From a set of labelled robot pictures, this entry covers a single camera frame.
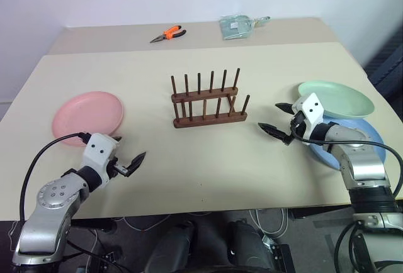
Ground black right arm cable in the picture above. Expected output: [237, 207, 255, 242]
[291, 118, 403, 199]

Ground green plate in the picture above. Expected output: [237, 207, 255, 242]
[297, 80, 376, 120]

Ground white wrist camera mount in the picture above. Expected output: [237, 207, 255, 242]
[292, 92, 326, 129]
[82, 133, 118, 174]

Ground dark rounded shape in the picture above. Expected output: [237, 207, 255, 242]
[224, 219, 275, 273]
[144, 220, 198, 273]

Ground pink plate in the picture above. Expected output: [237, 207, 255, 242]
[51, 91, 125, 147]

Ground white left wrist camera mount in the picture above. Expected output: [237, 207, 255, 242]
[82, 133, 118, 174]

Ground blue plate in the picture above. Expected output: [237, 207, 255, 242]
[308, 116, 388, 171]

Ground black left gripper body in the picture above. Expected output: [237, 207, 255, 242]
[103, 156, 128, 182]

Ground orange black handled pliers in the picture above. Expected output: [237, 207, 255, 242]
[149, 25, 188, 45]

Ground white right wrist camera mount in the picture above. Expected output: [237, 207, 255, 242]
[292, 92, 326, 129]

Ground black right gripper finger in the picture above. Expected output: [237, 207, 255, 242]
[275, 102, 297, 116]
[258, 122, 289, 141]

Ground white floor cable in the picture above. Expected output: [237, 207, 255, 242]
[247, 207, 289, 240]
[119, 212, 179, 235]

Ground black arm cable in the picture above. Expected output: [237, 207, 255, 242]
[291, 118, 403, 199]
[18, 131, 92, 223]

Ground green plastic packet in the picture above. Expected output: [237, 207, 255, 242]
[219, 14, 253, 41]

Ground dark chair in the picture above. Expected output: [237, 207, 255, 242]
[366, 28, 403, 106]

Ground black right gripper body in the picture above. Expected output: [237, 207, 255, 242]
[284, 111, 307, 147]

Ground wooden dish rack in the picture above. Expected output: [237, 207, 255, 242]
[170, 68, 252, 130]

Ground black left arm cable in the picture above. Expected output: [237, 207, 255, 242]
[18, 131, 92, 223]

